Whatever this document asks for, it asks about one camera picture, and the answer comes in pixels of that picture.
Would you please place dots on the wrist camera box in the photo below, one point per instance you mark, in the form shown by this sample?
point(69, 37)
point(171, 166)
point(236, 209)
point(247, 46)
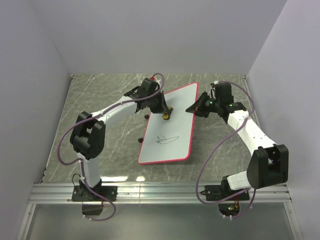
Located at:
point(147, 88)
point(223, 93)

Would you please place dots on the aluminium front rail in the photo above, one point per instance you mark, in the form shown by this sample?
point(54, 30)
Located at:
point(147, 193)

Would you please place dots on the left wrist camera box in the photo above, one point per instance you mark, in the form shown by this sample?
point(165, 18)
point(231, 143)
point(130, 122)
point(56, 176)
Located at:
point(147, 88)

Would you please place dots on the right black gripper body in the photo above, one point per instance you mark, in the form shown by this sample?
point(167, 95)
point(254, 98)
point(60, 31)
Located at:
point(210, 106)

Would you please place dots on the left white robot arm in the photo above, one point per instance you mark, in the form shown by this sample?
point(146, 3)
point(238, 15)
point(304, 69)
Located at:
point(88, 137)

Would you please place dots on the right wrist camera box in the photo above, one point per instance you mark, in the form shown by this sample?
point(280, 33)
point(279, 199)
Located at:
point(223, 93)

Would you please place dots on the red framed whiteboard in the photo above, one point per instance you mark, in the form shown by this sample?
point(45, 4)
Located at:
point(170, 140)

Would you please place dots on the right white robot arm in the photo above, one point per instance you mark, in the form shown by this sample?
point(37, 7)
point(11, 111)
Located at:
point(269, 162)

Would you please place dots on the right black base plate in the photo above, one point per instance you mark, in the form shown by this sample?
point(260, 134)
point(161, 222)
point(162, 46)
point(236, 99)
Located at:
point(214, 193)

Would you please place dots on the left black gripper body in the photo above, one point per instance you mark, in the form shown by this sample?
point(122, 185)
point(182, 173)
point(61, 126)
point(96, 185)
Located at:
point(155, 103)

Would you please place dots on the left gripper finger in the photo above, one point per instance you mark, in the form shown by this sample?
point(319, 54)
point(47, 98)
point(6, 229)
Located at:
point(163, 104)
point(165, 114)

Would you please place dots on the yellow whiteboard eraser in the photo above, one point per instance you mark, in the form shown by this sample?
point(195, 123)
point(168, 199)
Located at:
point(171, 108)

